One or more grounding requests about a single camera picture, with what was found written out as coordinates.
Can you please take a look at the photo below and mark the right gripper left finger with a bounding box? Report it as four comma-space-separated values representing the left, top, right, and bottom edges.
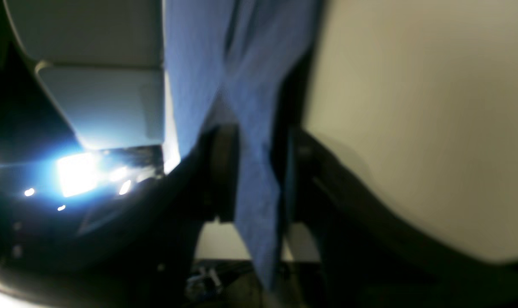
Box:
0, 124, 240, 308

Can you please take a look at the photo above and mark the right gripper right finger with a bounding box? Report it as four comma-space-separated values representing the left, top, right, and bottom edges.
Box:
284, 128, 518, 308

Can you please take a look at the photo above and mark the blue grey T-shirt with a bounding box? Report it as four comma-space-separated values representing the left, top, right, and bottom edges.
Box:
163, 0, 322, 289

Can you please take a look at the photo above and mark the bright blue lamp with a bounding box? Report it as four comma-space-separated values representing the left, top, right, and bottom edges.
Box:
56, 152, 101, 198

